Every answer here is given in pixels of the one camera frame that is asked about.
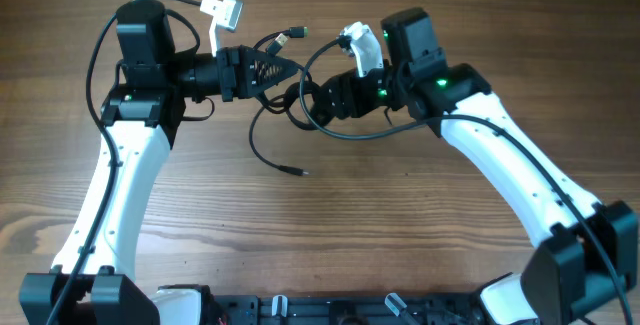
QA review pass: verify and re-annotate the thin black USB cable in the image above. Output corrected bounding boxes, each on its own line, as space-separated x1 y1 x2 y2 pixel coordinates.
248 33 310 178

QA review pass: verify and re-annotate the thick black HDMI cable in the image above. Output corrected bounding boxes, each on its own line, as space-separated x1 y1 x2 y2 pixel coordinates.
252 26 341 131

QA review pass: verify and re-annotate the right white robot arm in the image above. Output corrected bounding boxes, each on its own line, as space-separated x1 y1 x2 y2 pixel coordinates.
314 8 639 324

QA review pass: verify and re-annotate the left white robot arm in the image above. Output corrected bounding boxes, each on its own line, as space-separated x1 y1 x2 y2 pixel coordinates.
19 0 308 324

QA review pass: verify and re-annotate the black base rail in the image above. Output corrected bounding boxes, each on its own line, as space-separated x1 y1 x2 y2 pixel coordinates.
215 293 487 325

